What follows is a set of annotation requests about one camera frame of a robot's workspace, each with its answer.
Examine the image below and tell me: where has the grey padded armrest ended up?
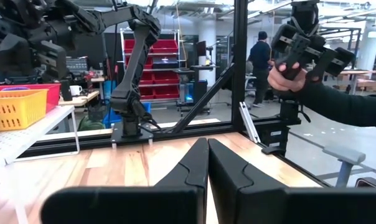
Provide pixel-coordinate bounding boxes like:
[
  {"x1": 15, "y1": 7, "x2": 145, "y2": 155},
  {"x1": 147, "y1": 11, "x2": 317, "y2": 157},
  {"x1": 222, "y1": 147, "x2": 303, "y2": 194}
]
[{"x1": 322, "y1": 145, "x2": 367, "y2": 189}]

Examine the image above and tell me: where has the dark green bag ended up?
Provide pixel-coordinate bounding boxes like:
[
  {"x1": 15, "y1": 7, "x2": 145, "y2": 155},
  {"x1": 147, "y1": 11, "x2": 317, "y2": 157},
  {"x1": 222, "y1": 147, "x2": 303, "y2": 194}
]
[{"x1": 77, "y1": 116, "x2": 106, "y2": 131}]

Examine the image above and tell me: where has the person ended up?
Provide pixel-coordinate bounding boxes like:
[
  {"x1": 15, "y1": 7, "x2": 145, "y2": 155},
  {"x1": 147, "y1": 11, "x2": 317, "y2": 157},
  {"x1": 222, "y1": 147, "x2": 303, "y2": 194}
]
[{"x1": 247, "y1": 30, "x2": 275, "y2": 108}]

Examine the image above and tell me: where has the white perforated shelf riser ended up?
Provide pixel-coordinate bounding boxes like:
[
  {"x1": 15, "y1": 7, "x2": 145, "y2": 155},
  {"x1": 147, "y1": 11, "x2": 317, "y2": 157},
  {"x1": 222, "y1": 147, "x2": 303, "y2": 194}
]
[{"x1": 0, "y1": 105, "x2": 81, "y2": 170}]

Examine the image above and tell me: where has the yellow plastic basket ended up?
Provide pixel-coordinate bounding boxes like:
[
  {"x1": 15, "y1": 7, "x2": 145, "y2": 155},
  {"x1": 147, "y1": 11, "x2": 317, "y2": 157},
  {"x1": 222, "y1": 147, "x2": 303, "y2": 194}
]
[{"x1": 0, "y1": 89, "x2": 49, "y2": 132}]

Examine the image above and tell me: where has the person's hand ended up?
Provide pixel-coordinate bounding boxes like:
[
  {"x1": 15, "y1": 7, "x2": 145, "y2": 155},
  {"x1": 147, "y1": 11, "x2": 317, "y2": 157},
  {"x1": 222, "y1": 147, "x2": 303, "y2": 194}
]
[{"x1": 267, "y1": 62, "x2": 309, "y2": 93}]

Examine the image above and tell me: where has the metal rack with red bins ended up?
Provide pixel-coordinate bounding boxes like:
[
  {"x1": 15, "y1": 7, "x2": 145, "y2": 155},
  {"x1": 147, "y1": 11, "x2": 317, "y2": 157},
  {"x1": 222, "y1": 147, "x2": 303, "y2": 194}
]
[{"x1": 120, "y1": 28, "x2": 182, "y2": 101}]

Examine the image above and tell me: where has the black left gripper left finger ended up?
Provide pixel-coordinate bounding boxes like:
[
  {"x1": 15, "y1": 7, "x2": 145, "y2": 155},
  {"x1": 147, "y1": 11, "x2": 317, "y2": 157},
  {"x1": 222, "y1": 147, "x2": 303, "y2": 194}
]
[{"x1": 40, "y1": 138, "x2": 210, "y2": 224}]

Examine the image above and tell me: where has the red plastic basket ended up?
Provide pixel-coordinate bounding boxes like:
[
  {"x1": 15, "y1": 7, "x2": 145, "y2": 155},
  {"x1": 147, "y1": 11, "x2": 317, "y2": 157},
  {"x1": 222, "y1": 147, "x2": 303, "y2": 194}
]
[{"x1": 0, "y1": 83, "x2": 62, "y2": 113}]

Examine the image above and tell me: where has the light wooden workbench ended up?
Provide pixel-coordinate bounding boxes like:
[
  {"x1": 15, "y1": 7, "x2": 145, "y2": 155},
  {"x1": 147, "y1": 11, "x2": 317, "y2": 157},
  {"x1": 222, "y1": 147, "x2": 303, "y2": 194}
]
[{"x1": 59, "y1": 90, "x2": 101, "y2": 108}]

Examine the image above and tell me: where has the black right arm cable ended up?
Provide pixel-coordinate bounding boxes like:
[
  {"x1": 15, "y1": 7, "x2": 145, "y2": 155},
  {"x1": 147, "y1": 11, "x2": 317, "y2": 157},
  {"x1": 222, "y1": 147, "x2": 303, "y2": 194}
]
[{"x1": 139, "y1": 102, "x2": 169, "y2": 133}]

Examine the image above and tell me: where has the silver aluminium extrusion post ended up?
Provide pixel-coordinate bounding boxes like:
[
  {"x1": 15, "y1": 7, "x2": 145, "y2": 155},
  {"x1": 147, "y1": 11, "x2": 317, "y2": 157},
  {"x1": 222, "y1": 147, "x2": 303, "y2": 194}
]
[{"x1": 238, "y1": 101, "x2": 261, "y2": 144}]

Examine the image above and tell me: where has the blue plastic bin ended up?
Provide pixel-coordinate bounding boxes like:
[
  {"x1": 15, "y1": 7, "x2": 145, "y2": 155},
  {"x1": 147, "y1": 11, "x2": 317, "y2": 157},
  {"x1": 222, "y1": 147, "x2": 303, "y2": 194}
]
[{"x1": 102, "y1": 101, "x2": 152, "y2": 129}]

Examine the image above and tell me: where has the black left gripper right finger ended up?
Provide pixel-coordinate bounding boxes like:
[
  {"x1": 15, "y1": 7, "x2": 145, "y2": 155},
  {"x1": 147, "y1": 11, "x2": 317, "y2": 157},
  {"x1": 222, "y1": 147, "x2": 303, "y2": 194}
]
[{"x1": 209, "y1": 139, "x2": 376, "y2": 224}]

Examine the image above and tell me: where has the person's forearm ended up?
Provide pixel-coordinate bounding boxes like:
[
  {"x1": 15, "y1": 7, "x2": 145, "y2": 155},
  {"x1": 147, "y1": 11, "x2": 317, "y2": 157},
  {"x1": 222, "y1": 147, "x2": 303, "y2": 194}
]
[{"x1": 295, "y1": 79, "x2": 376, "y2": 130}]

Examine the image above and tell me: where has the black leader arm handle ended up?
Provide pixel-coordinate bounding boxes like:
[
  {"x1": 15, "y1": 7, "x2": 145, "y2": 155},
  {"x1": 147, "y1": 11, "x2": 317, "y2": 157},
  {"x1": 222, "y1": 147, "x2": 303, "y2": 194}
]
[{"x1": 270, "y1": 24, "x2": 357, "y2": 82}]

